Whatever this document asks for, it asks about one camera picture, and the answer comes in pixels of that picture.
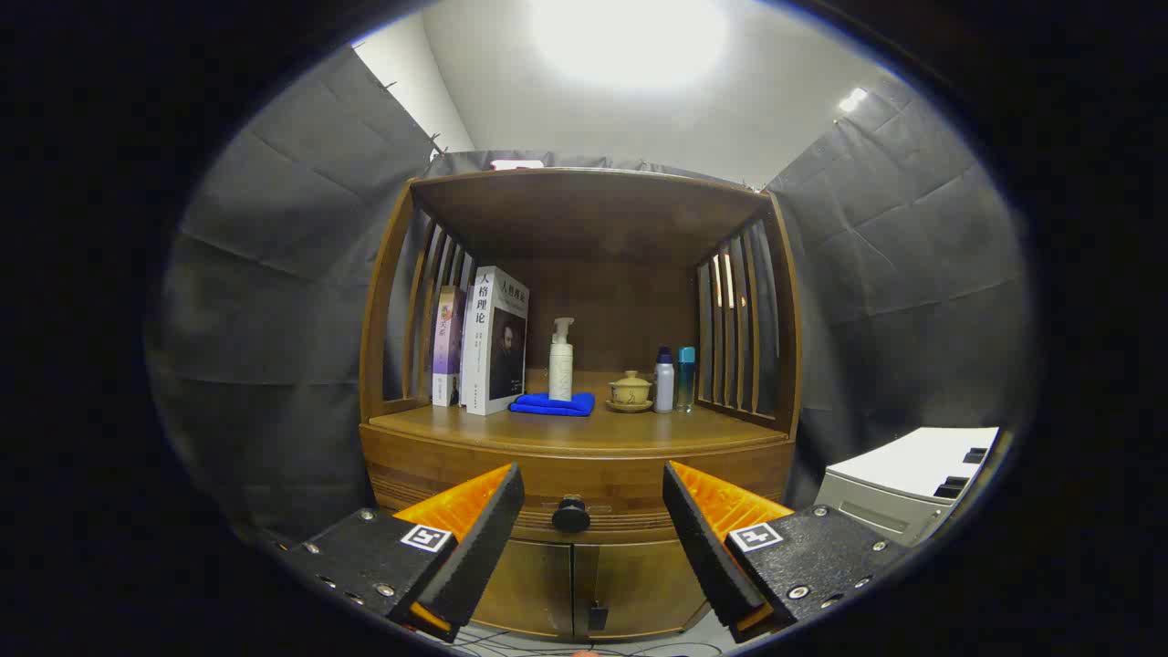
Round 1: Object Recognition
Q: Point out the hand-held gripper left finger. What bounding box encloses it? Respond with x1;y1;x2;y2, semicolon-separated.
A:
274;462;527;643

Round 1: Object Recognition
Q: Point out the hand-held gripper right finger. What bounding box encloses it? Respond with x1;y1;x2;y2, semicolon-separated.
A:
662;460;913;645

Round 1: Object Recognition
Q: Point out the wooden drawer with black knob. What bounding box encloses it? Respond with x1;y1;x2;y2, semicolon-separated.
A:
360;424;795;544

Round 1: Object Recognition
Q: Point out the wooden cabinet door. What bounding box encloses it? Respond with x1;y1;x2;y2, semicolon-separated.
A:
473;538;574;640
573;538;711;640

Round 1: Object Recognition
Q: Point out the wooden countertop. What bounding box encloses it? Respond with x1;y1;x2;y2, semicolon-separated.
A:
370;370;790;457

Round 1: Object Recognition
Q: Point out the white office cabinet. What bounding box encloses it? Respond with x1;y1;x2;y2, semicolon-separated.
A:
812;426;1000;547

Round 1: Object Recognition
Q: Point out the wooden cabinet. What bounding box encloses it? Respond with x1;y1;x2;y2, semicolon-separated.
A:
358;167;804;641

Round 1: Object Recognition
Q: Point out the folded blue cloth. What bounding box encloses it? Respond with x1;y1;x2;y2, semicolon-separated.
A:
508;391;596;418

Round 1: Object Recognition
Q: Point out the beige lidded tea cup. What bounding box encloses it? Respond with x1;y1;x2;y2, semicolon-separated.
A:
609;370;652;406

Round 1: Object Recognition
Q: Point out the white book with portrait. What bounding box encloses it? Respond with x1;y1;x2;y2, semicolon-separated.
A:
459;266;530;417

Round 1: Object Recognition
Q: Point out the white pump bottle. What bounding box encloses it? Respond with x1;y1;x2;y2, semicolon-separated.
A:
547;317;576;402

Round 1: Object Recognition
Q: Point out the purple book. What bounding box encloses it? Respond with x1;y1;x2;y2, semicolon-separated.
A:
431;285;468;408

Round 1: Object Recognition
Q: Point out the black backdrop cloth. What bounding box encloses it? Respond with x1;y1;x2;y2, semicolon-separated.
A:
146;46;1037;548

